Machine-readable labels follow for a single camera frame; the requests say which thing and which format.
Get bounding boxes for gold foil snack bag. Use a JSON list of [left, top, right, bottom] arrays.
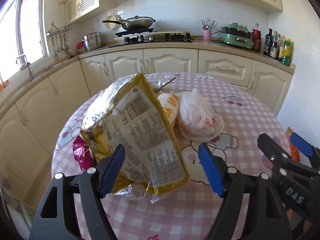
[[81, 73, 190, 203]]

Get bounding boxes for pink checkered tablecloth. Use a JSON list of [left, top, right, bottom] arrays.
[[51, 71, 296, 240]]

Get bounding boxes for magenta snack wrapper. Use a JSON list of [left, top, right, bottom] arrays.
[[72, 136, 97, 172]]

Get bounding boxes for white plastic bag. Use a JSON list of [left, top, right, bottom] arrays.
[[177, 88, 225, 142]]

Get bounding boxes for cream lower cabinets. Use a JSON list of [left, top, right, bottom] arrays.
[[0, 47, 294, 205]]

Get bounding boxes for green yellow oil bottle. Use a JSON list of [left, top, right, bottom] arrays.
[[281, 37, 292, 66]]

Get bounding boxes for dark soy sauce bottle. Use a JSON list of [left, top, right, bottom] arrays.
[[264, 28, 273, 56]]

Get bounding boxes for red cola bottle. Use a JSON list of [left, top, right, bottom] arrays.
[[251, 23, 261, 52]]

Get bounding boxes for green electric grill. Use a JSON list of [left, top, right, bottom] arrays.
[[220, 22, 252, 49]]

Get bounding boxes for pink utensil holder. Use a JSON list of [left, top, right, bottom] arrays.
[[203, 29, 212, 42]]

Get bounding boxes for chrome sink faucet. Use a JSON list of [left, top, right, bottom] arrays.
[[16, 54, 34, 81]]

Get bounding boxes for red bowl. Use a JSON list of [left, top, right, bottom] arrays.
[[77, 41, 85, 49]]

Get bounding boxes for black gas stove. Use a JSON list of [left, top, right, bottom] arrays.
[[107, 28, 194, 48]]

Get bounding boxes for stainless steel steamer pot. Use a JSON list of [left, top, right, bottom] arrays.
[[82, 29, 104, 51]]

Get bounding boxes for hanging utensil rack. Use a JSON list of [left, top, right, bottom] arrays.
[[46, 22, 72, 61]]

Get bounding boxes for window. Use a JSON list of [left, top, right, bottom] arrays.
[[1, 0, 48, 81]]

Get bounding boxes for frying pan with lid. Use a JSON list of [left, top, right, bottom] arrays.
[[103, 16, 156, 31]]

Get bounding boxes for cream colander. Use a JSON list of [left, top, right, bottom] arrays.
[[104, 15, 122, 30]]

